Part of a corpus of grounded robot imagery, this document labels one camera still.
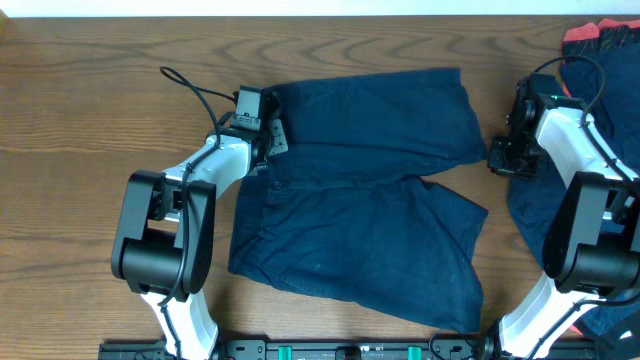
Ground navy blue shorts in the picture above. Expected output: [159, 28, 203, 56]
[228, 68, 488, 332]

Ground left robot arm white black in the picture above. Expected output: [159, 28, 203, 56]
[111, 115, 288, 359]

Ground pile of navy clothes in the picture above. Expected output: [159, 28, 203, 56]
[507, 42, 640, 351]

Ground black mounting rail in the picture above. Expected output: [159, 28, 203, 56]
[97, 339, 603, 360]

